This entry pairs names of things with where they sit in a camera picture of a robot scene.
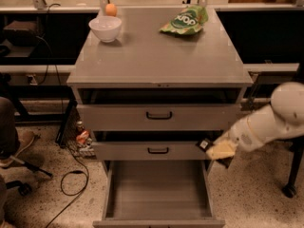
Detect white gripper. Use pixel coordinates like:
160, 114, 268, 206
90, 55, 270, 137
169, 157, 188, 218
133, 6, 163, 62
206, 117, 263, 160

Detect black chocolate rxbar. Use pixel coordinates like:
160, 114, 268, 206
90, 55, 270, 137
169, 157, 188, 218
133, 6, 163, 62
196, 139, 234, 168

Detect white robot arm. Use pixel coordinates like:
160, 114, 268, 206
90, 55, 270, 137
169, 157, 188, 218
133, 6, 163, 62
206, 82, 304, 160

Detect grey drawer cabinet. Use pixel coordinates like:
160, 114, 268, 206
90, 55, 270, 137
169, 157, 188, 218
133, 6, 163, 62
66, 6, 254, 228

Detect grey bottom drawer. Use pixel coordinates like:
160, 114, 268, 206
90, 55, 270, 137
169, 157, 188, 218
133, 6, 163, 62
93, 160, 225, 228

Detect grey drawer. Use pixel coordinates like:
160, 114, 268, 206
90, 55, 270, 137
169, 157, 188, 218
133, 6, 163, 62
93, 160, 225, 228
92, 130, 222, 161
77, 88, 239, 131

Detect grey middle drawer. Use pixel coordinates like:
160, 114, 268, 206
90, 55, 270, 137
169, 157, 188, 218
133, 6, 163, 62
92, 130, 222, 161

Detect grey top drawer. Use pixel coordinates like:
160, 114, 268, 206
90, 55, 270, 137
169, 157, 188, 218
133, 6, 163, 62
77, 88, 239, 131

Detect black chair on right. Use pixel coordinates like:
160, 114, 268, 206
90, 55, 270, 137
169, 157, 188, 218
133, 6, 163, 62
282, 137, 304, 199

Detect green chip bag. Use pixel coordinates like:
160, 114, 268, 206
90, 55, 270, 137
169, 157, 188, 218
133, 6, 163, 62
160, 5, 208, 36

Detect white bowl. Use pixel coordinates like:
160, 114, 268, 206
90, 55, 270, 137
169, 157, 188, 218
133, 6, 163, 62
89, 16, 122, 43

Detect orange fruit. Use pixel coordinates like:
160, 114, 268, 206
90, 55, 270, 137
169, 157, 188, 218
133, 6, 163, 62
105, 4, 117, 16

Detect black office chair base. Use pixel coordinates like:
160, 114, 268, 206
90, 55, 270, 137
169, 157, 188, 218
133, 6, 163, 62
2, 155, 53, 198

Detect person leg with shoe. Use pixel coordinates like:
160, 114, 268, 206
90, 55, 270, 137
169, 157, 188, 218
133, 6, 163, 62
0, 97, 35, 168

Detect dark box on shelf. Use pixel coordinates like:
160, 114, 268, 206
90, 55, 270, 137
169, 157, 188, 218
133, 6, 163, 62
3, 20, 39, 47

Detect bottles in wire basket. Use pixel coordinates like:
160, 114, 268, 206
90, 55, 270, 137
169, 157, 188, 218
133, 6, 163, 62
76, 121, 93, 152

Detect black floor cable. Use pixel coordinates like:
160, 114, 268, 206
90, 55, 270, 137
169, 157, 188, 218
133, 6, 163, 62
44, 142, 90, 228

